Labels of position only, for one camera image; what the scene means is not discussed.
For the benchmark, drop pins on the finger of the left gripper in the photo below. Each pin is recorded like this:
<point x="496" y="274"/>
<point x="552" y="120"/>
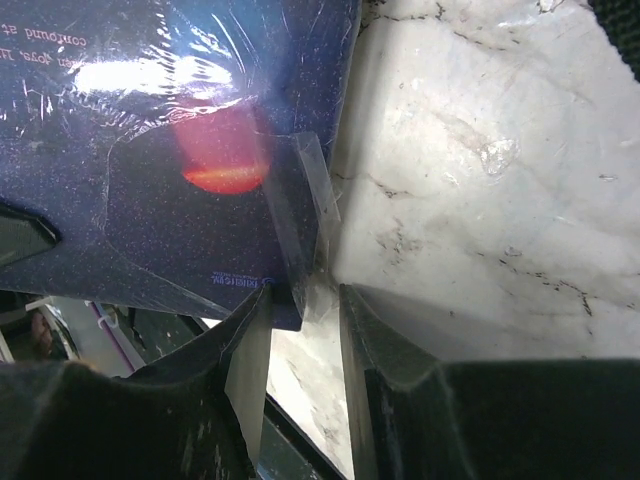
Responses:
<point x="26" y="234"/>

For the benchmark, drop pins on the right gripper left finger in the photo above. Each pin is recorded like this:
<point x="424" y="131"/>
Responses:
<point x="196" y="413"/>

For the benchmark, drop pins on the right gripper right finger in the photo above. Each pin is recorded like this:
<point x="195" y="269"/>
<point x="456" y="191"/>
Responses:
<point x="414" y="416"/>

